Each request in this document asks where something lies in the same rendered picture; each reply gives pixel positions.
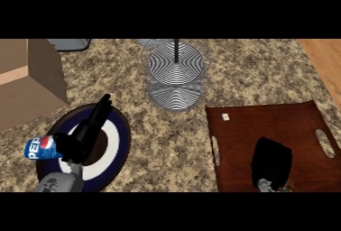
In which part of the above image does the grey appliance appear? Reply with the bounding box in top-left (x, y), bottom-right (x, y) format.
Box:
top-left (47, 39), bottom-right (93, 52)

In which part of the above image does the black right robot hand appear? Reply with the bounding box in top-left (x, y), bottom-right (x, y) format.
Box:
top-left (251, 136), bottom-right (293, 191)

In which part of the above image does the brown wooden cabinet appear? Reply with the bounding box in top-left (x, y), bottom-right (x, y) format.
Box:
top-left (0, 39), bottom-right (70, 133)

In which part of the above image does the blue soda can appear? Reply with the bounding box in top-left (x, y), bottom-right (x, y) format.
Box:
top-left (22, 135), bottom-right (63, 161)

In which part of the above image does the brown wooden tray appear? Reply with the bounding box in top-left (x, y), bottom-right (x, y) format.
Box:
top-left (203, 100), bottom-right (341, 193)

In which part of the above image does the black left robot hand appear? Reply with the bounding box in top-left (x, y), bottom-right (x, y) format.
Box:
top-left (51, 93), bottom-right (113, 165)

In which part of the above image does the blue and white round plate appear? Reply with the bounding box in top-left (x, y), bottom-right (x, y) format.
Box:
top-left (35, 103), bottom-right (132, 193)

